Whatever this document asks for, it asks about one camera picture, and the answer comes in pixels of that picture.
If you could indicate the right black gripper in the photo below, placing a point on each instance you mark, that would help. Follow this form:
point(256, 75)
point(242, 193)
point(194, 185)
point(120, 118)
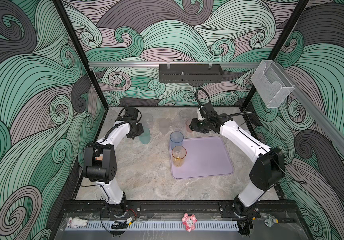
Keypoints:
point(194, 126)

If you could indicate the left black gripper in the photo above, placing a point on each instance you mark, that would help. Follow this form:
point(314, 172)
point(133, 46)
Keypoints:
point(140, 131)

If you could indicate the teal translucent cup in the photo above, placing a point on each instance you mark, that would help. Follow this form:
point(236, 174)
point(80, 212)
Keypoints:
point(145, 137)

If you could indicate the blue translucent cup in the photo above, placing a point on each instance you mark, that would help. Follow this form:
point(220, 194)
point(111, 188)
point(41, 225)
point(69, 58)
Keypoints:
point(176, 139)

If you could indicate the yellow translucent cup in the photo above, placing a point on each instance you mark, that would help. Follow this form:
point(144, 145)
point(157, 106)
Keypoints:
point(178, 155)

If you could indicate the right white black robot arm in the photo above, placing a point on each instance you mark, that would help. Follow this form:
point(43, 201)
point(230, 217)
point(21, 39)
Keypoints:
point(268, 163)

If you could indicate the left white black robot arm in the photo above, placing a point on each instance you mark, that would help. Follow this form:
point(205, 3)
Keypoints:
point(100, 161)

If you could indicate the lilac plastic tray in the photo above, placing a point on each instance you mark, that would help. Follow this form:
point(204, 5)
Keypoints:
point(205, 156)

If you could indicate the pink translucent cup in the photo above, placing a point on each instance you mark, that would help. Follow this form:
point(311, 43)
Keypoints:
point(188, 122)

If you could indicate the clear glass cup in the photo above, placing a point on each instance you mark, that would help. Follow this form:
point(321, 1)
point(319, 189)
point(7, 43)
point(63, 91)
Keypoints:
point(147, 119)

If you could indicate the frosted clear cup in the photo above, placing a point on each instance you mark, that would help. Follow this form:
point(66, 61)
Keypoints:
point(164, 126)

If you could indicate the pink flower toy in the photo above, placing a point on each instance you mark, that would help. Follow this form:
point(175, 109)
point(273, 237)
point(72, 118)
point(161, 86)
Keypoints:
point(189, 222)

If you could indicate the white plush toy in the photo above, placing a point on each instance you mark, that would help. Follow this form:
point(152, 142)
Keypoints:
point(76, 223)

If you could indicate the silver adjustable wrench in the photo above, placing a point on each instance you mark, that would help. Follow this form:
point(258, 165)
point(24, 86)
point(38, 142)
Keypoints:
point(270, 221)

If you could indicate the black wall-mounted rack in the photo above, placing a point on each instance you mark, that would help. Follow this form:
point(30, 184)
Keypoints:
point(190, 73)

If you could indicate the clear acrylic wall box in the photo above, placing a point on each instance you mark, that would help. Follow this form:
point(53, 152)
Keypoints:
point(272, 83)

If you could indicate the white slotted cable duct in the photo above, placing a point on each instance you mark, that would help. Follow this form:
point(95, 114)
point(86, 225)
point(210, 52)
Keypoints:
point(160, 226)

